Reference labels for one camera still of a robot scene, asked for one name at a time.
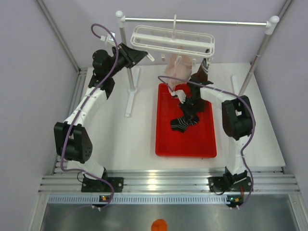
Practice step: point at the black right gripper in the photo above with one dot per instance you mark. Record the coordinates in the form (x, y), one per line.
(188, 114)

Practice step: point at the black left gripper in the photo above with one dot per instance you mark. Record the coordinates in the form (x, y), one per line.
(131, 56)

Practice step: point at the brown sock striped cuff long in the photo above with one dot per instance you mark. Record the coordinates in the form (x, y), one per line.
(201, 77)

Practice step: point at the black striped sock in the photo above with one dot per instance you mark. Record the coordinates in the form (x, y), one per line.
(182, 123)

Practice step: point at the pale pink sock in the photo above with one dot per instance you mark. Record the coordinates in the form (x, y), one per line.
(179, 66)

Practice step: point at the white clip sock hanger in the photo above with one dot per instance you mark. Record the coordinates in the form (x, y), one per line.
(170, 40)

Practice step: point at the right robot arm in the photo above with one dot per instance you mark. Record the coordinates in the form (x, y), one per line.
(238, 123)

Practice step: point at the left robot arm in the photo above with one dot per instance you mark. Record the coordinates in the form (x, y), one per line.
(72, 141)

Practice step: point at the white rack base foot left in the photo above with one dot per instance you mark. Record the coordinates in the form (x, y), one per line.
(133, 77)

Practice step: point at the red plastic tray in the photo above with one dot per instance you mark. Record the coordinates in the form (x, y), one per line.
(197, 141)

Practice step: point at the orange round object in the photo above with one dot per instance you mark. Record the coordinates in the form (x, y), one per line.
(159, 225)

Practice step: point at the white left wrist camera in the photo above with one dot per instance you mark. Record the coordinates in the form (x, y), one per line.
(109, 39)

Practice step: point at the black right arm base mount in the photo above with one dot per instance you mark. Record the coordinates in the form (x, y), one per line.
(219, 185)

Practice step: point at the aluminium mounting rail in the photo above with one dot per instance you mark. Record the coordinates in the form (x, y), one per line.
(272, 181)

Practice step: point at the white drying rack frame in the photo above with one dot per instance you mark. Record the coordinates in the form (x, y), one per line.
(269, 26)

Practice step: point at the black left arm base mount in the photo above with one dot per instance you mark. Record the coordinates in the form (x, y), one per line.
(90, 185)

